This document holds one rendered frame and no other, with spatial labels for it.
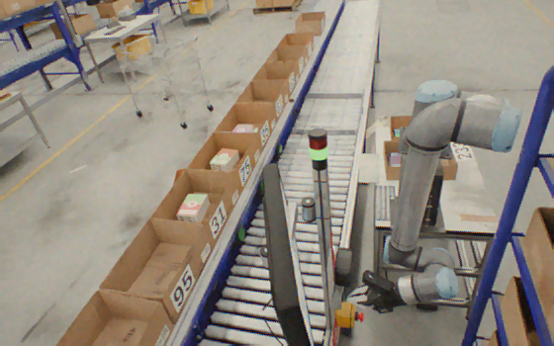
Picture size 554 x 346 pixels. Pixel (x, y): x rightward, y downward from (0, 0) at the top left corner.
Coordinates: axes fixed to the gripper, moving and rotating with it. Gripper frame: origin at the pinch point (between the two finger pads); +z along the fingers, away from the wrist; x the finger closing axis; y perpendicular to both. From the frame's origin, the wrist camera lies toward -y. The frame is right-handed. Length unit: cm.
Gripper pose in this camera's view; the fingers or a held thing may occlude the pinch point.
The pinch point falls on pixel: (348, 297)
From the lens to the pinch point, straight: 146.9
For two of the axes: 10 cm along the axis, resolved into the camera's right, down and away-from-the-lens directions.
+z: -7.6, 3.6, 5.4
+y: 6.0, 7.2, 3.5
